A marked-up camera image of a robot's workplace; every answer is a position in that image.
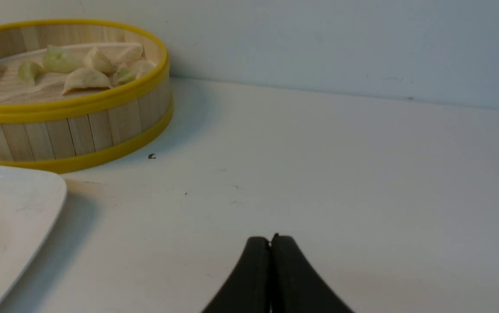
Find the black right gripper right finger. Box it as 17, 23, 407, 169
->
271, 234, 353, 313

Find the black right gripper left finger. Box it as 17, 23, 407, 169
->
203, 236, 271, 313

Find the white square plate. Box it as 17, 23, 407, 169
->
0, 166, 67, 303

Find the bamboo steamer basket yellow rim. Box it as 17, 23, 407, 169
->
0, 19, 174, 173

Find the green dumpling steamer right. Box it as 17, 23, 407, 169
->
112, 67, 137, 87

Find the white dumpling front of steamer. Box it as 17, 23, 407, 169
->
61, 67, 112, 95

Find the white dumpling centre steamer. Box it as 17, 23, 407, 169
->
83, 46, 114, 75

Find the green dumpling in steamer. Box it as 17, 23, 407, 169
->
42, 44, 84, 73

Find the white steamer liner paper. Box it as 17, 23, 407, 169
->
0, 42, 162, 105

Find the small green dumpling steamer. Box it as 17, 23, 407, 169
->
18, 61, 45, 87

